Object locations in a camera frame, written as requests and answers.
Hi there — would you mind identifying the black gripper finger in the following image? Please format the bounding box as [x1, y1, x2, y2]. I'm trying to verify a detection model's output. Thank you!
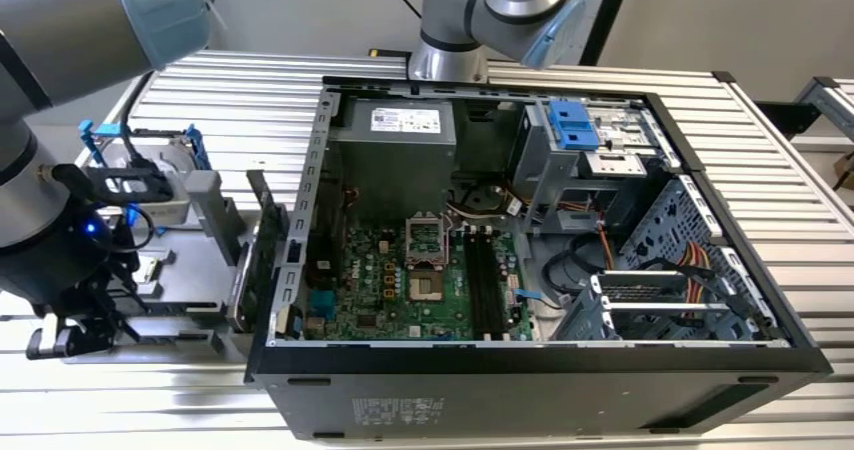
[24, 313, 87, 362]
[77, 268, 144, 355]

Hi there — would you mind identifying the black RAM slot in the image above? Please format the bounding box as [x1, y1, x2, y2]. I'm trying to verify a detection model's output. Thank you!
[480, 225, 514, 342]
[464, 225, 494, 342]

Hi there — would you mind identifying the grey plastic parts rack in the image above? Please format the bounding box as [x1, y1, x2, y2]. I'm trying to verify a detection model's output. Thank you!
[59, 169, 295, 366]

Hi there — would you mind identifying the green graphics card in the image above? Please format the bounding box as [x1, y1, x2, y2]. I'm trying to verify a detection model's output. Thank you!
[226, 169, 290, 334]

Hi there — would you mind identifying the hard disk in blue carrier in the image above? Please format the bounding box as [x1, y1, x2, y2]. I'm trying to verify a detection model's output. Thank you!
[77, 118, 214, 184]

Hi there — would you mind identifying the CPU socket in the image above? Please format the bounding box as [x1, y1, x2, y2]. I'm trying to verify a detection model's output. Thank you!
[407, 267, 447, 304]

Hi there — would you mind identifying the green motherboard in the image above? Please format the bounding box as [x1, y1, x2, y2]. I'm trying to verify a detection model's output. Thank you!
[296, 219, 539, 344]

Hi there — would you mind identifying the metal socket cover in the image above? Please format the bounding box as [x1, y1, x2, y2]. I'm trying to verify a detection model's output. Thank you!
[404, 212, 447, 267]

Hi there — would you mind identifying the grey power supply unit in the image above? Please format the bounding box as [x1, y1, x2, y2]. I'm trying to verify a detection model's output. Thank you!
[330, 97, 459, 221]

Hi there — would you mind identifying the black open PC case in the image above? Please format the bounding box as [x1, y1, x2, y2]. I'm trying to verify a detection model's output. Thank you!
[243, 74, 835, 441]

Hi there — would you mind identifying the round black case speaker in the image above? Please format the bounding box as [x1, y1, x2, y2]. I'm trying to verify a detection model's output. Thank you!
[462, 184, 510, 217]

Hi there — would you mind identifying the blue plastic drive latch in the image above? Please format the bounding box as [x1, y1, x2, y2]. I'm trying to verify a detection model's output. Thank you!
[547, 98, 597, 151]

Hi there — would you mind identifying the grey metal disk bay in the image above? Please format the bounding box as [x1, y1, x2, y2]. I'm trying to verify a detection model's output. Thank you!
[551, 268, 769, 344]

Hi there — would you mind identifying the brown cardboard box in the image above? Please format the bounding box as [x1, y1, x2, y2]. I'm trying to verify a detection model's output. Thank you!
[830, 149, 854, 191]

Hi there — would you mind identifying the aluminium slat side table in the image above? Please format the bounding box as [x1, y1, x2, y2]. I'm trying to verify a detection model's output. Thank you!
[790, 76, 854, 144]

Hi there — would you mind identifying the silver camera in black mount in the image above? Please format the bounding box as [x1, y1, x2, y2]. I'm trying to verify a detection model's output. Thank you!
[81, 166, 190, 222]

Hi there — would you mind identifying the thick black camera cable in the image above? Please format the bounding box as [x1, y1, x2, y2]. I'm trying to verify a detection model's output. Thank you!
[122, 102, 162, 174]

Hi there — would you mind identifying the blue tipped data cable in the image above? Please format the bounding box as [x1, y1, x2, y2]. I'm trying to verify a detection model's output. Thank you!
[507, 286, 569, 312]

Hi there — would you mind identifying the black data cable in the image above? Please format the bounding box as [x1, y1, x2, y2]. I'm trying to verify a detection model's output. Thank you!
[542, 238, 603, 302]

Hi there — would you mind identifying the orange power wire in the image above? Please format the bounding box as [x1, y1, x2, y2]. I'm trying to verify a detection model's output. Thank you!
[595, 221, 617, 272]

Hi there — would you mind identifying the red yellow wire bundle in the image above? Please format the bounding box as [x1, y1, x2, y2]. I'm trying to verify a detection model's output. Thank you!
[673, 242, 714, 305]

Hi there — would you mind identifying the black vertical frame post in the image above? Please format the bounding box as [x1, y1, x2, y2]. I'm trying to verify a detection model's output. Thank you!
[578, 0, 641, 66]

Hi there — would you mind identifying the black table connector bracket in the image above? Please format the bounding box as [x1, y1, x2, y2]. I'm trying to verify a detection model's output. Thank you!
[753, 100, 822, 141]

